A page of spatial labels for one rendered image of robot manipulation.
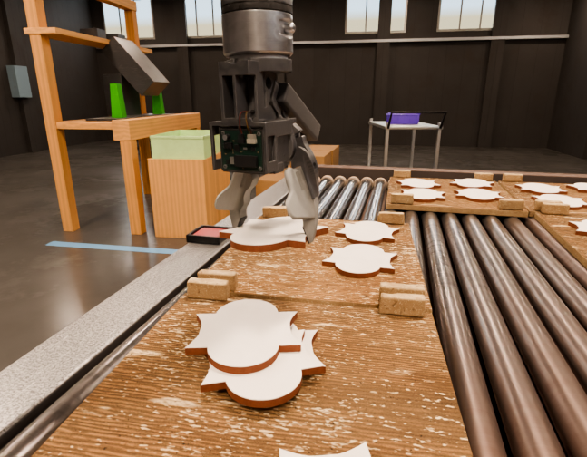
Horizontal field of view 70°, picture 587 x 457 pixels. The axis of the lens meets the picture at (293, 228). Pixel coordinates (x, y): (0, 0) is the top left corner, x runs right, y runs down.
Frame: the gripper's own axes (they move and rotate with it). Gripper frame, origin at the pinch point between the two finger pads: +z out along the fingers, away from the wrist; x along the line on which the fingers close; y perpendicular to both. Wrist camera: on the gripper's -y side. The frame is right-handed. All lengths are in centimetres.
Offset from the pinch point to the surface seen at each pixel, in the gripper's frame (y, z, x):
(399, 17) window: -1053, -189, -248
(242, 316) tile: 8.0, 8.4, -0.1
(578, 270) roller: -40, 15, 39
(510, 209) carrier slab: -72, 12, 27
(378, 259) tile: -21.4, 10.7, 7.8
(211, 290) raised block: 2.1, 9.5, -9.3
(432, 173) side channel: -114, 12, 1
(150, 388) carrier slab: 19.9, 11.0, -3.3
